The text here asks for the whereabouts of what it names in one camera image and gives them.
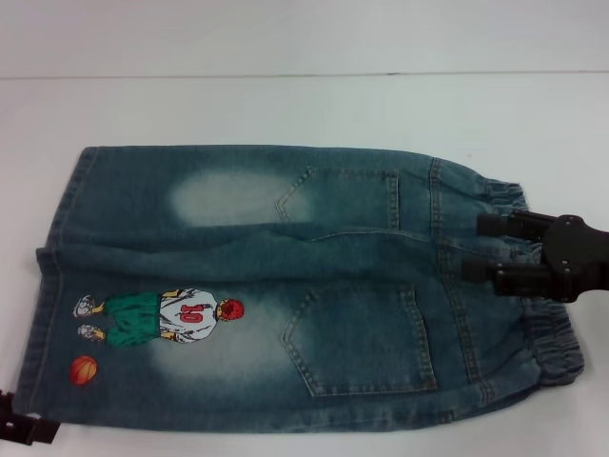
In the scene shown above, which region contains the blue denim shorts basketball print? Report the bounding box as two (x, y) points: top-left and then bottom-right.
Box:
(13, 145), (585, 437)

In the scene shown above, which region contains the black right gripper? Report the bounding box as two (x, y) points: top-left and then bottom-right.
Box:
(462, 212), (609, 305)

